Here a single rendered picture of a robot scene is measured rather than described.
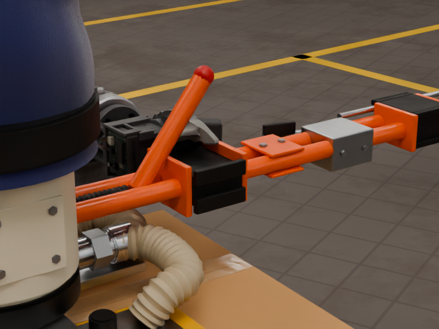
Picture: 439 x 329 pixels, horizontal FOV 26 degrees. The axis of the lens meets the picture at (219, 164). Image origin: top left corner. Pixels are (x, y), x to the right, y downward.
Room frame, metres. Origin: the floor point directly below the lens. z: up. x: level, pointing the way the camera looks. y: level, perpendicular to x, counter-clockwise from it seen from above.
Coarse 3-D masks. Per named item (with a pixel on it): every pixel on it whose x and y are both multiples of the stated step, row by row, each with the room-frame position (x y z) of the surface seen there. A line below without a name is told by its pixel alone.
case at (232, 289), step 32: (160, 224) 1.17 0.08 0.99; (224, 256) 1.07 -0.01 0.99; (96, 288) 0.98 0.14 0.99; (128, 288) 0.98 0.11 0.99; (224, 288) 0.98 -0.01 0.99; (256, 288) 0.98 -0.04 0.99; (288, 288) 0.99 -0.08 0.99; (224, 320) 0.91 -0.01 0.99; (256, 320) 0.91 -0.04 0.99; (288, 320) 0.91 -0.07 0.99; (320, 320) 0.91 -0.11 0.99
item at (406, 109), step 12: (408, 96) 1.25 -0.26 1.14; (420, 96) 1.25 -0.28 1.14; (384, 108) 1.21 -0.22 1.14; (396, 108) 1.20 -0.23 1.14; (408, 108) 1.20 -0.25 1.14; (420, 108) 1.20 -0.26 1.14; (432, 108) 1.20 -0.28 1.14; (384, 120) 1.21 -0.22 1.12; (396, 120) 1.19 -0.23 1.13; (408, 120) 1.17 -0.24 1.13; (420, 120) 1.19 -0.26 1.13; (432, 120) 1.20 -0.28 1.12; (408, 132) 1.17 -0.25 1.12; (420, 132) 1.19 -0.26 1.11; (432, 132) 1.20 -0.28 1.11; (396, 144) 1.19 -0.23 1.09; (408, 144) 1.17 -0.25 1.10; (420, 144) 1.18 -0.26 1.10
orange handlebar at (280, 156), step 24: (360, 120) 1.19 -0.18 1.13; (264, 144) 1.07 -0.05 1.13; (288, 144) 1.08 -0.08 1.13; (312, 144) 1.09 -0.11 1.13; (264, 168) 1.04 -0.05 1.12; (288, 168) 1.07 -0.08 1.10; (96, 192) 0.95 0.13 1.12; (120, 192) 0.94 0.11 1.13; (144, 192) 0.95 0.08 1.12; (168, 192) 0.96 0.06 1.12; (96, 216) 0.91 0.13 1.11
